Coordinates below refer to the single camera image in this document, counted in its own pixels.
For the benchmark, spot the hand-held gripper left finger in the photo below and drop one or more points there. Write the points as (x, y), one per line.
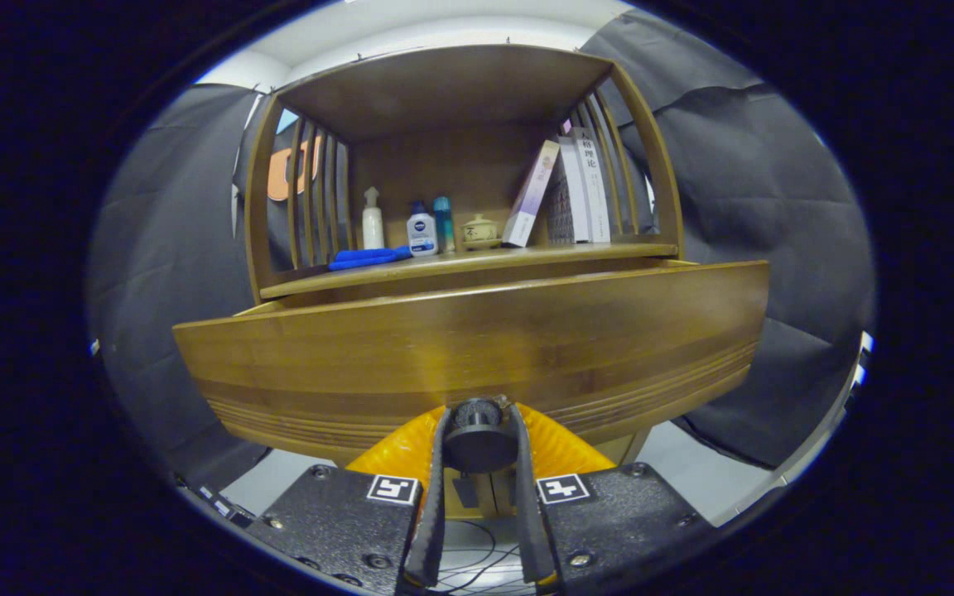
(431, 530)

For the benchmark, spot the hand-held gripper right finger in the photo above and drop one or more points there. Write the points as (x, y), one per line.
(529, 530)

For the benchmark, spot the brown wooden drawer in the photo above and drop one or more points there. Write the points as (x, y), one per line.
(477, 339)

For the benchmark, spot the wooden countertop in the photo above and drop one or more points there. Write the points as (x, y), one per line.
(527, 252)

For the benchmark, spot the brown wooden cabinet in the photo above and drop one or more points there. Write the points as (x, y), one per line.
(452, 165)

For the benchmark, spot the blue folded cloth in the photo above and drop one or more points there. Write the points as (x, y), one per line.
(365, 258)

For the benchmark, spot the white bottle with blue cap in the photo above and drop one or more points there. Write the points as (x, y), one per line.
(421, 232)

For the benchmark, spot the beige lidded teacup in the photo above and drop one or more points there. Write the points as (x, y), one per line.
(479, 232)

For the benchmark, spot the teal bottle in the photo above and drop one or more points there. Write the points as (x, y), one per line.
(445, 223)

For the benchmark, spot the white pump bottle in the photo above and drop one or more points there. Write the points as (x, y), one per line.
(373, 228)

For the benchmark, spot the white book with patterned cover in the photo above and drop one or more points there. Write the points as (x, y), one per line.
(576, 199)

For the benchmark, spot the lilac book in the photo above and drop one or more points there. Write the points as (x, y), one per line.
(531, 194)

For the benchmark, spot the white book with black lettering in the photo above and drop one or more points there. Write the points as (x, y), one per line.
(597, 190)

